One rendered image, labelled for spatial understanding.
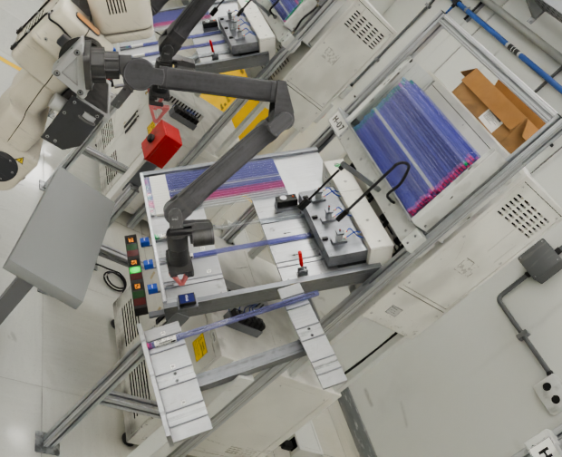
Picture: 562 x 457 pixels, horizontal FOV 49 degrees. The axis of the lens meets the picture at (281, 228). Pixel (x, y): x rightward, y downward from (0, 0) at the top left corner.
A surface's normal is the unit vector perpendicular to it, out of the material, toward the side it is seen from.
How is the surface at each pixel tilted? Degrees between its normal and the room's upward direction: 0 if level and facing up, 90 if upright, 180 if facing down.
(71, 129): 90
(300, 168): 43
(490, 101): 80
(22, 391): 0
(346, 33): 90
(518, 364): 90
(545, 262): 90
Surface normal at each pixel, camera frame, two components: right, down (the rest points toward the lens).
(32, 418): 0.67, -0.65
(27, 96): 0.19, 0.61
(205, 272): 0.02, -0.74
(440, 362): -0.69, -0.38
